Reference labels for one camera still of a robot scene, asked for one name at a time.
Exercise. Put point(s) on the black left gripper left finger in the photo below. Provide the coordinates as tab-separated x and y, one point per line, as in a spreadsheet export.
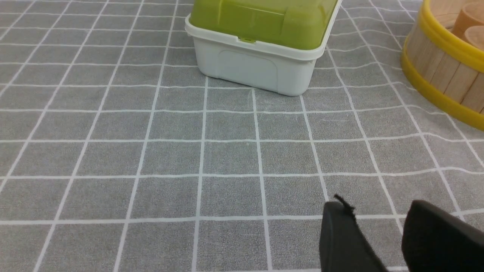
343	246

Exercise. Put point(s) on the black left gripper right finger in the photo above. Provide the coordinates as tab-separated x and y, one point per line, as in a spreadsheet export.
436	241

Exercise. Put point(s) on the yellow bamboo steamer base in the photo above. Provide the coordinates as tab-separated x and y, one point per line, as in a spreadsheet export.
443	68

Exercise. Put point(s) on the wooden cylinder in steamer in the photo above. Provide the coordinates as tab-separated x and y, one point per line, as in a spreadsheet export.
471	14

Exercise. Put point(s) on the green lidded white box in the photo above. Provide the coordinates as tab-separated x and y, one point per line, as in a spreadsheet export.
267	44

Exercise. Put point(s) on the grey grid tablecloth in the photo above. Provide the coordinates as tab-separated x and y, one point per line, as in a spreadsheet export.
118	155

